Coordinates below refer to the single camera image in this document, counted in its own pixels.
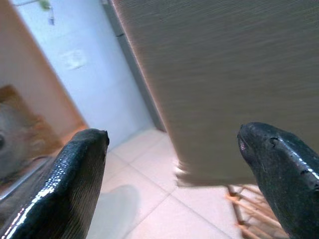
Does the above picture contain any beige cloth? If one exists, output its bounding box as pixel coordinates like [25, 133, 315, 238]
[111, 0, 319, 187]

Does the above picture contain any white wall socket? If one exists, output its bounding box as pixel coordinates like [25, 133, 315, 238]
[59, 49, 87, 70]

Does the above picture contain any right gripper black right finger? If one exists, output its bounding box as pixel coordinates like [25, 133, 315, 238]
[237, 121, 319, 239]

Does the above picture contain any wooden slatted rack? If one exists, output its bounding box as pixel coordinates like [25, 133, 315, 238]
[225, 183, 291, 239]

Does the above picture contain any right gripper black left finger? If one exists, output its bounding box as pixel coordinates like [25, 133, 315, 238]
[0, 128, 110, 239]

